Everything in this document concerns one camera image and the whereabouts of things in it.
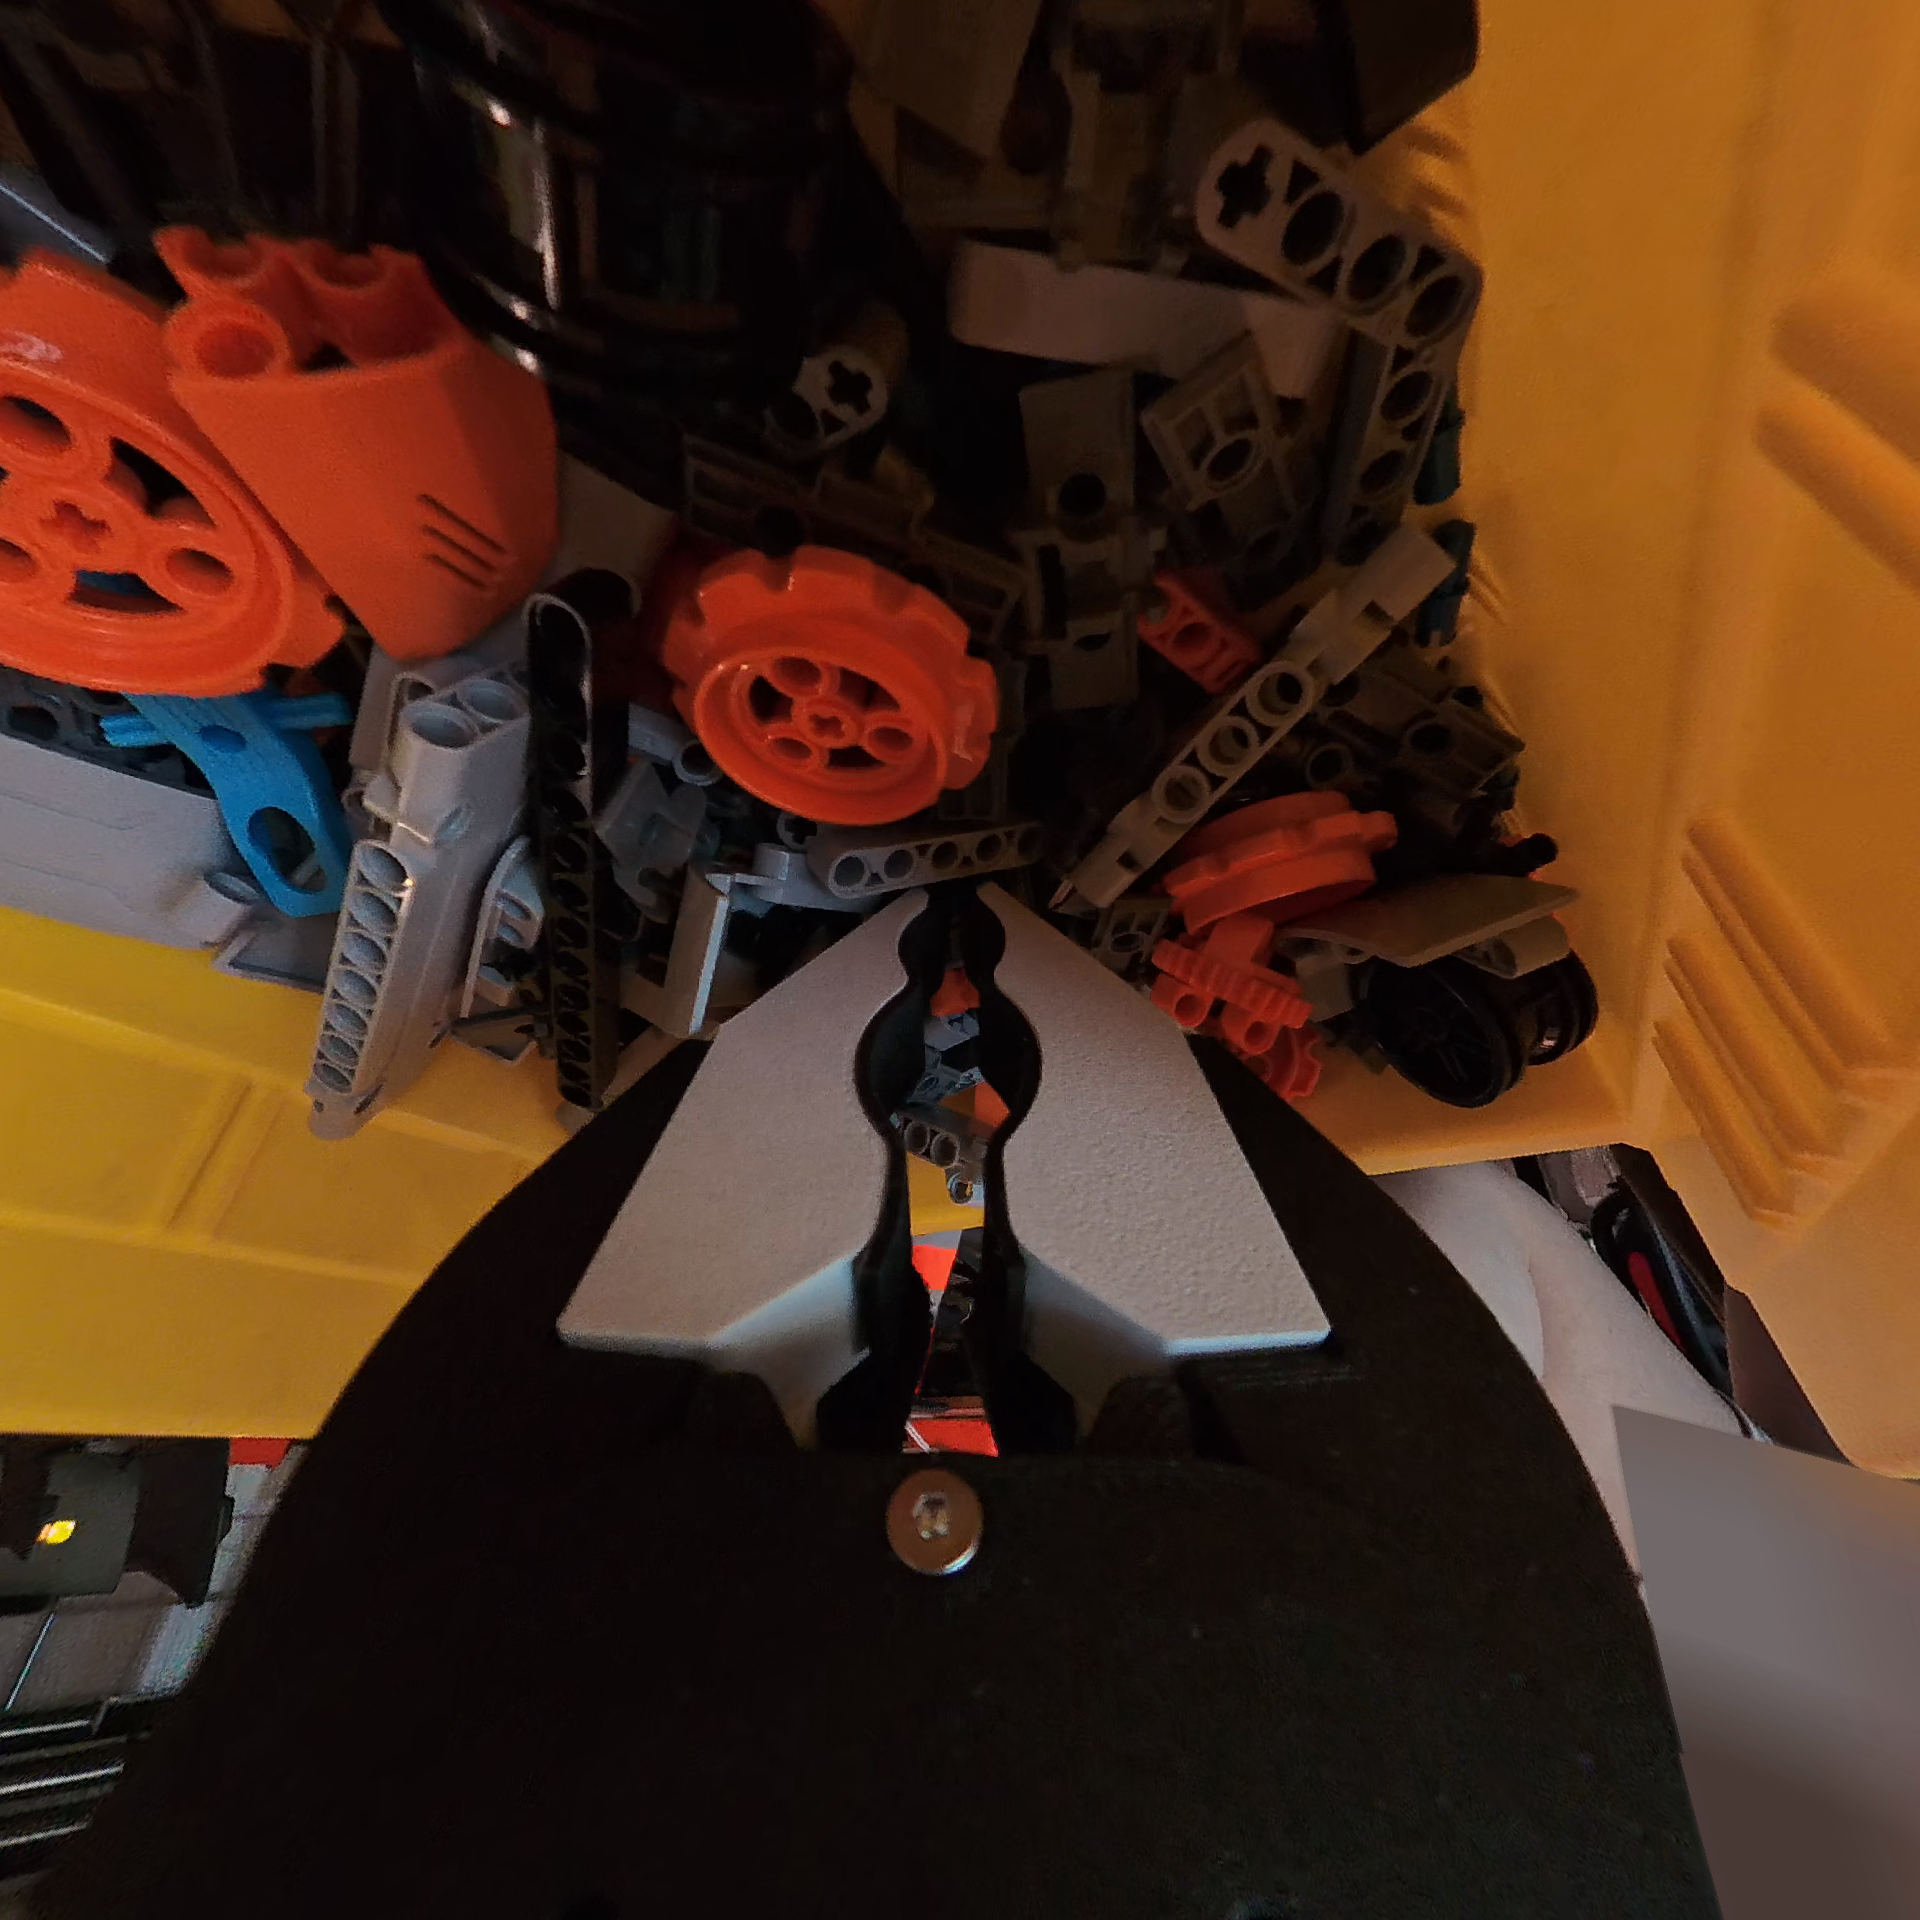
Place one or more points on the light grey curved toy panel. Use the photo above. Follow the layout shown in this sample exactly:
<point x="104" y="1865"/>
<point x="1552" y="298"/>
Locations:
<point x="89" y="840"/>

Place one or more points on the black toy wheel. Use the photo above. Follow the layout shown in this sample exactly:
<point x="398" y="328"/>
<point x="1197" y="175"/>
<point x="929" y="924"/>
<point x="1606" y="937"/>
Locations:
<point x="1440" y="1035"/>

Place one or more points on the orange toy gear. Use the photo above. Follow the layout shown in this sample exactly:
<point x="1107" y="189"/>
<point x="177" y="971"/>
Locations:
<point x="1244" y="1004"/>

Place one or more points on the teal brick separator tool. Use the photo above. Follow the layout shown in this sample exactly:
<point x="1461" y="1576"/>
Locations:
<point x="276" y="795"/>

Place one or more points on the yellow plastic bin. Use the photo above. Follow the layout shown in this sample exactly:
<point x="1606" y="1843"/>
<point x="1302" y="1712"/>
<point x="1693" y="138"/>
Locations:
<point x="1650" y="599"/>

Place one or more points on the orange toy panel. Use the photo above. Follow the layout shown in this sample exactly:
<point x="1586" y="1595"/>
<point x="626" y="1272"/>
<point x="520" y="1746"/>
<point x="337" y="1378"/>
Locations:
<point x="405" y="435"/>

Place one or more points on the pile of toy building parts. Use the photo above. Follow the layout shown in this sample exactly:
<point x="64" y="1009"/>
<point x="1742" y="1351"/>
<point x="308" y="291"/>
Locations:
<point x="1050" y="451"/>

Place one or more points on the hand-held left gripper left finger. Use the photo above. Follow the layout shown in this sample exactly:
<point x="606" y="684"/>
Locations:
<point x="720" y="1200"/>

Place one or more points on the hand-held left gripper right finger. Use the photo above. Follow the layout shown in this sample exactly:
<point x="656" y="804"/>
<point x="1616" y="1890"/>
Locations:
<point x="1171" y="1200"/>

